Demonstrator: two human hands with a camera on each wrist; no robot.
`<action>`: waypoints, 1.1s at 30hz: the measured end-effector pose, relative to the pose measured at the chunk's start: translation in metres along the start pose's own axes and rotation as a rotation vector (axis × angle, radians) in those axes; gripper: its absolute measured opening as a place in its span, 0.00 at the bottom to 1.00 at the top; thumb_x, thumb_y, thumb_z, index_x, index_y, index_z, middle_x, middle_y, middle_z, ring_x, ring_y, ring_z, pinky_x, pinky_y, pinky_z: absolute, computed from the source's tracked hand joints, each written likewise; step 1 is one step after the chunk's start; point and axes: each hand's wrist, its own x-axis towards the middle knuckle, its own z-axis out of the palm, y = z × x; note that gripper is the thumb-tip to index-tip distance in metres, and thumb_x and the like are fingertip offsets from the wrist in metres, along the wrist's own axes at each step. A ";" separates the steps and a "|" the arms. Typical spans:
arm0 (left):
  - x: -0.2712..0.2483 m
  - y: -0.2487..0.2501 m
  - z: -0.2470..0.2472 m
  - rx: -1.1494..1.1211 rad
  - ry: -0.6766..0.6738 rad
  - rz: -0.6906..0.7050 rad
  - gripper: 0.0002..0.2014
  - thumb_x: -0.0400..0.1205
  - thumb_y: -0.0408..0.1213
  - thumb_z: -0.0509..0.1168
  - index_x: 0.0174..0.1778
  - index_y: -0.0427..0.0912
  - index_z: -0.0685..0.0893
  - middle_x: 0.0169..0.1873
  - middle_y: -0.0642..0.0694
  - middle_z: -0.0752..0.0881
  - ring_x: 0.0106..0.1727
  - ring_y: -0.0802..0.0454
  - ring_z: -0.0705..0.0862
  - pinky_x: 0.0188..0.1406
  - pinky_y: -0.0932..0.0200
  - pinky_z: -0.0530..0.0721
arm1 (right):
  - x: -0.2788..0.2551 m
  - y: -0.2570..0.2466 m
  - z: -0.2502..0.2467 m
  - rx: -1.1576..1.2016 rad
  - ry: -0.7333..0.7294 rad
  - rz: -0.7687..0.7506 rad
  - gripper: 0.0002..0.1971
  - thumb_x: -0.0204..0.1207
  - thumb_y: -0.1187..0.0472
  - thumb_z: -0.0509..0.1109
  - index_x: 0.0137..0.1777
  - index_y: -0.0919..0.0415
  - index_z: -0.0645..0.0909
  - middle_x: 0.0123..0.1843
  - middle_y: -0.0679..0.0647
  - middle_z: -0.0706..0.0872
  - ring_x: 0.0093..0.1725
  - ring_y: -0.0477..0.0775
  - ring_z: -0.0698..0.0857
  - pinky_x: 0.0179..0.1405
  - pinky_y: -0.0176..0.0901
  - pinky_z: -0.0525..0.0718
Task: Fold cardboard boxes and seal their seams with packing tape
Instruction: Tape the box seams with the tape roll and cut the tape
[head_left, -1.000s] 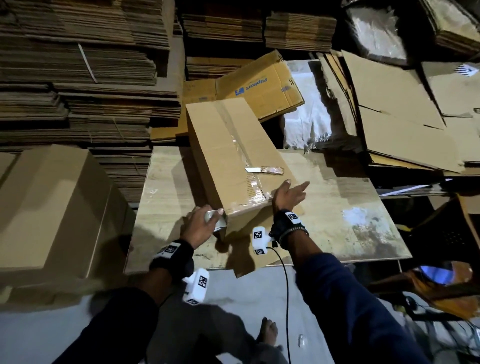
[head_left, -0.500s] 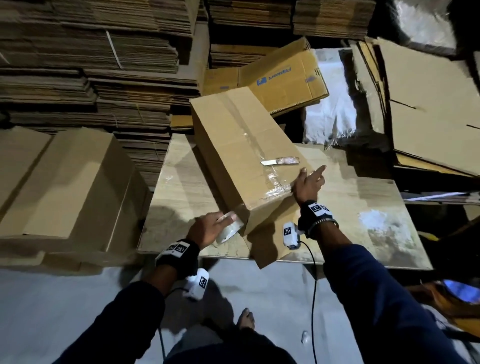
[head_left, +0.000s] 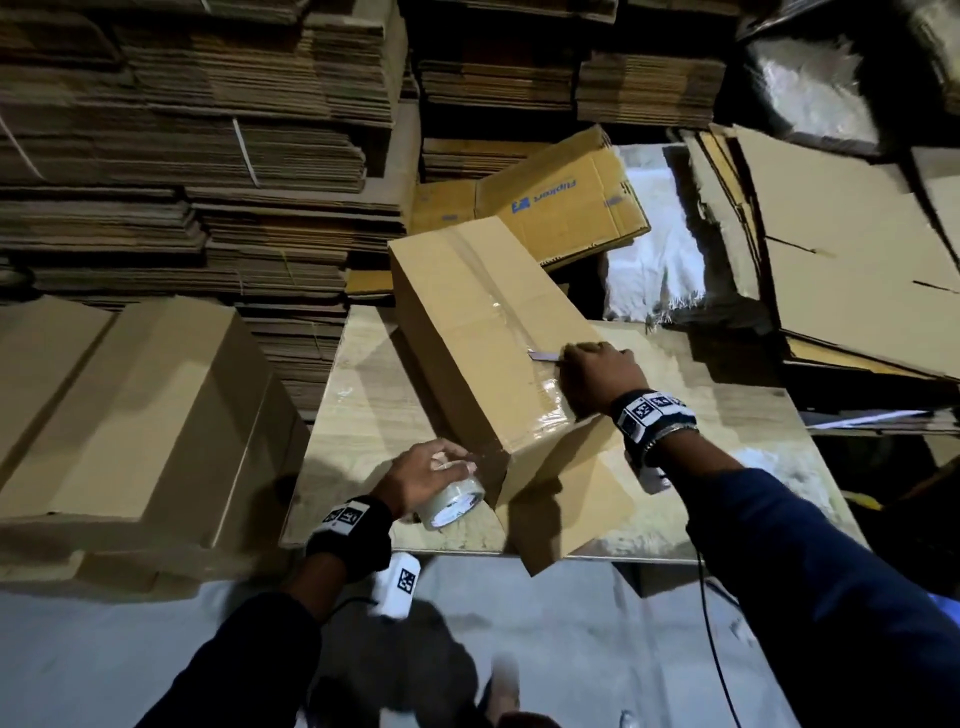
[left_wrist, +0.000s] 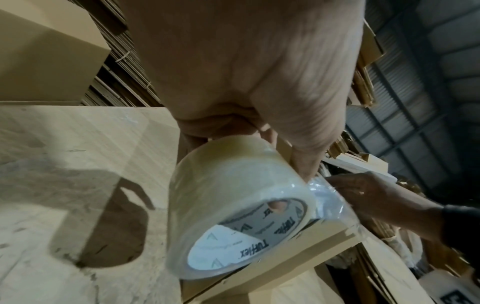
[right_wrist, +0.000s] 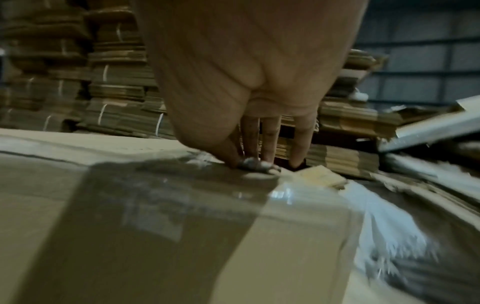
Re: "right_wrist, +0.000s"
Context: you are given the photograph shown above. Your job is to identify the white plastic sack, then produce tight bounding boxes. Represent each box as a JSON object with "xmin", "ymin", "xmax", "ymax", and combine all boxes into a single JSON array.
[{"xmin": 341, "ymin": 178, "xmax": 480, "ymax": 304}]

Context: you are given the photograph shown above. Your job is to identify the pale flat board bundle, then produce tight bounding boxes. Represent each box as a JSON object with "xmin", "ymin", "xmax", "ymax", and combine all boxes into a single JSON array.
[{"xmin": 377, "ymin": 95, "xmax": 480, "ymax": 154}]

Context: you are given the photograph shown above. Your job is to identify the stacks of flat cardboard bundles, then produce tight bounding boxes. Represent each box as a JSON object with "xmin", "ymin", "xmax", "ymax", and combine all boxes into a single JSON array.
[{"xmin": 0, "ymin": 0, "xmax": 421, "ymax": 179}]

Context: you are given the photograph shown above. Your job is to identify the person's right hand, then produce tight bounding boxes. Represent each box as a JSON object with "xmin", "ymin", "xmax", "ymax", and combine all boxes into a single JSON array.
[{"xmin": 131, "ymin": 0, "xmax": 370, "ymax": 173}]

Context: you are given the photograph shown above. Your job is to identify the brown cardboard box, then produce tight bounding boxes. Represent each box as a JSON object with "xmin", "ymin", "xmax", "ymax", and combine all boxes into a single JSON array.
[{"xmin": 0, "ymin": 127, "xmax": 368, "ymax": 304}]

